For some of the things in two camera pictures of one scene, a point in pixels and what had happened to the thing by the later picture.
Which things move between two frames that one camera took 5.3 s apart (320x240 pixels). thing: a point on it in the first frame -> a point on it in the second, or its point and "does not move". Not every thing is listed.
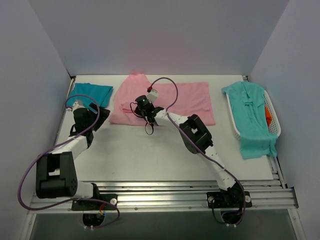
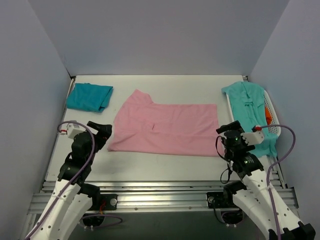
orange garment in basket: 268,116 does not move
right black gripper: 140,110 -> 230,126
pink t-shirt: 182,99 -> 141,126
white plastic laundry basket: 274,127 does not move
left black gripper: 100,115 -> 100,131
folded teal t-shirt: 89,93 does not move
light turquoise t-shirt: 248,100 does not move
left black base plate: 95,205 does not move
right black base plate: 228,199 does not move
